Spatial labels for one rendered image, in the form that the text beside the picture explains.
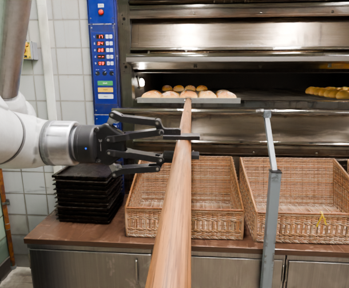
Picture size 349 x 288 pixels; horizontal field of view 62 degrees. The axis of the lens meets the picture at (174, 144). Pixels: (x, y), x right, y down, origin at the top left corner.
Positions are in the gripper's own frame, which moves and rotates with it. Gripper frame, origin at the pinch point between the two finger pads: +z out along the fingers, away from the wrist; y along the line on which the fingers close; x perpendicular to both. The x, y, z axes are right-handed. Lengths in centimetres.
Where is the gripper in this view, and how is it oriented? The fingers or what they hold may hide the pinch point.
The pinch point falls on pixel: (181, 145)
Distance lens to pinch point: 56.9
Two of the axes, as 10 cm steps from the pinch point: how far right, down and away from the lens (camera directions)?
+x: -0.5, 2.3, -9.7
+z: 10.0, 0.2, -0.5
